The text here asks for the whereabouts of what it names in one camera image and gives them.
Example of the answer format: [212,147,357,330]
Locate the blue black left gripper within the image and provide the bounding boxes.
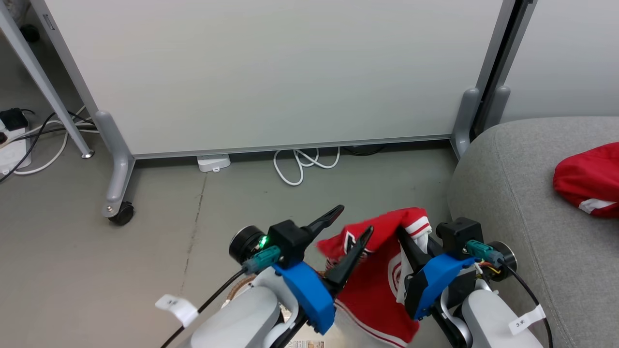
[271,204,375,335]

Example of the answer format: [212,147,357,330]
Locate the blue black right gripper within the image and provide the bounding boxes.
[396,227,477,321]

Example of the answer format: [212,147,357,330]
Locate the red jersey with white stripes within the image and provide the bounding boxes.
[315,207,432,348]

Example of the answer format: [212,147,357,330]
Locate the red t-shirt with print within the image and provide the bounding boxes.
[553,142,619,219]

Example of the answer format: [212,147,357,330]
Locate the woven laundry basket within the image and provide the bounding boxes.
[222,270,334,348]

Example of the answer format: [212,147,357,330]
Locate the grey fabric sofa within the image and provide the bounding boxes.
[447,116,619,348]

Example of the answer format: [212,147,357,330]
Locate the white power adapter box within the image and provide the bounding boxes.
[197,154,231,174]

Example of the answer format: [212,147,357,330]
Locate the black caster wheel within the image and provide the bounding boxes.
[108,202,135,227]

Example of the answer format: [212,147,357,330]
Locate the white power strip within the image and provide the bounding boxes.
[0,127,32,176]

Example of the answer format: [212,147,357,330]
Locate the grey metal table leg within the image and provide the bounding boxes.
[0,0,95,160]

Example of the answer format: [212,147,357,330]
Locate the black plug adapter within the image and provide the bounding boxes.
[0,107,30,132]

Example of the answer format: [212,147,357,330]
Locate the green right cable connector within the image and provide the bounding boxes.
[465,240,506,266]

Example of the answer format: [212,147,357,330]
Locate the green cable connector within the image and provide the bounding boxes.
[240,245,282,276]
[465,240,506,266]

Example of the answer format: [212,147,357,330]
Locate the green left cable connector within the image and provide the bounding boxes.
[240,245,282,276]

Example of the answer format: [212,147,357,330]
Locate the coiled white cable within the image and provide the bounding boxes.
[273,146,341,187]

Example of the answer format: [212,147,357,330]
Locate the thin black cable under panel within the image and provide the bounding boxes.
[340,144,388,157]

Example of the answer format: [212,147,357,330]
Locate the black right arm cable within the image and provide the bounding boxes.
[502,262,555,348]

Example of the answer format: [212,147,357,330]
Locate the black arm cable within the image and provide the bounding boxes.
[502,262,555,348]
[160,268,248,348]

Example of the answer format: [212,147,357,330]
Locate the white right cable label tag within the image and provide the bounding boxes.
[508,304,547,336]

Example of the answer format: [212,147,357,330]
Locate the white cable label tag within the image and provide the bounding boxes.
[154,293,199,329]
[508,304,547,336]

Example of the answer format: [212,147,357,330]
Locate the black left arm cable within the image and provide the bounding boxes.
[160,268,248,348]

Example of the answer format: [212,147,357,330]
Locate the white left cable label tag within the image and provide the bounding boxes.
[154,293,199,329]

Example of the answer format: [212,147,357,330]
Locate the white partition panel grey frame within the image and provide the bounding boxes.
[483,0,619,132]
[29,0,519,219]

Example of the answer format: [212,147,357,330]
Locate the long white floor cable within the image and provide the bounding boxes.
[14,105,98,176]

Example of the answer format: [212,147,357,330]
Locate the black floor cables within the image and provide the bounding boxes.
[0,110,98,184]

